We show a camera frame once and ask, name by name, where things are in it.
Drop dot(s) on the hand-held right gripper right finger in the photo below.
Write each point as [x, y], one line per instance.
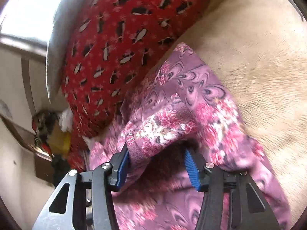
[191, 170]

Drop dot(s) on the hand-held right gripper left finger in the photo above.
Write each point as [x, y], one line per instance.
[121, 170]

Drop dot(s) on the window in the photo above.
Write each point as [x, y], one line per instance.
[26, 12]

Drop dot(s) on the beige plush blanket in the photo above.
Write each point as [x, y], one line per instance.
[259, 64]

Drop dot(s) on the pink floral garment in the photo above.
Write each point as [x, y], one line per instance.
[168, 124]

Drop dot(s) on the white pillow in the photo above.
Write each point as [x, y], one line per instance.
[64, 28]

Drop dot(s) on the red patterned blanket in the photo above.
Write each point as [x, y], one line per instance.
[115, 43]

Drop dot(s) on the pile of clutter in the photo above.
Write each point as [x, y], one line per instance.
[51, 134]

